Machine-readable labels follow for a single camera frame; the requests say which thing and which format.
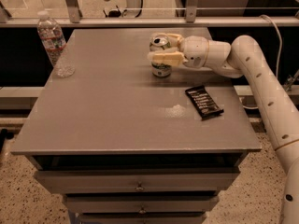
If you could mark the grey drawer cabinet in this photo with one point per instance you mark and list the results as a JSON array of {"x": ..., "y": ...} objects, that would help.
[{"x": 114, "y": 114}]

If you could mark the middle grey drawer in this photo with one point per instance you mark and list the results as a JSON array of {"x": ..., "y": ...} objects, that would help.
[{"x": 140, "y": 204}]

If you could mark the grey drawer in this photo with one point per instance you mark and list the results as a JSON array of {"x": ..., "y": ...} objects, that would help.
[
  {"x": 140, "y": 204},
  {"x": 136, "y": 181},
  {"x": 153, "y": 218}
]

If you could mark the clear plastic water bottle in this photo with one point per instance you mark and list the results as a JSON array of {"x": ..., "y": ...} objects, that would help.
[{"x": 54, "y": 43}]

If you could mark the bottom grey drawer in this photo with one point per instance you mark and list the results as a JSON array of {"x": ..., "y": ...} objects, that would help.
[{"x": 153, "y": 218}]

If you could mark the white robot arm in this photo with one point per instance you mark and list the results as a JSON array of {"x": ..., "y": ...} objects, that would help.
[{"x": 244, "y": 58}]

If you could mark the top grey drawer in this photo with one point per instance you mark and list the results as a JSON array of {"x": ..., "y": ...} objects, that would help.
[{"x": 136, "y": 181}]

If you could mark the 7up soda can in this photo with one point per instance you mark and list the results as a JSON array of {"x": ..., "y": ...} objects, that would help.
[{"x": 157, "y": 45}]

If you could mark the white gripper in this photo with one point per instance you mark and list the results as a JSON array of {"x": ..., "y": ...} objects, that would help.
[{"x": 194, "y": 52}]

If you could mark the metal window railing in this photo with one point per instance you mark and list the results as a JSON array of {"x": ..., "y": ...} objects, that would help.
[{"x": 156, "y": 13}]

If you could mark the black snack bar wrapper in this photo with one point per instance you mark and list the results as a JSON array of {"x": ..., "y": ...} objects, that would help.
[{"x": 203, "y": 102}]

